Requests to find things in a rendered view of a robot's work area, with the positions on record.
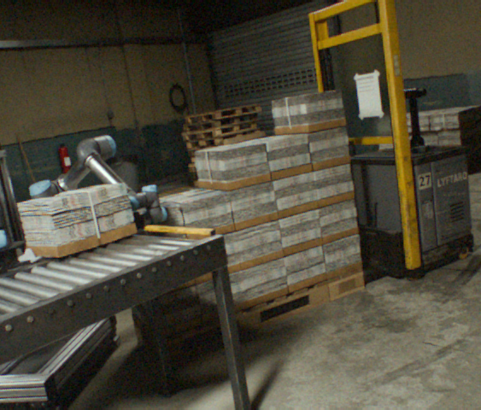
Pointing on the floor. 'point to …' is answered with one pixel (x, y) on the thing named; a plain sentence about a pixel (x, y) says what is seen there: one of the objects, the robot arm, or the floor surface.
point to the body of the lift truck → (421, 185)
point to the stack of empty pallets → (208, 121)
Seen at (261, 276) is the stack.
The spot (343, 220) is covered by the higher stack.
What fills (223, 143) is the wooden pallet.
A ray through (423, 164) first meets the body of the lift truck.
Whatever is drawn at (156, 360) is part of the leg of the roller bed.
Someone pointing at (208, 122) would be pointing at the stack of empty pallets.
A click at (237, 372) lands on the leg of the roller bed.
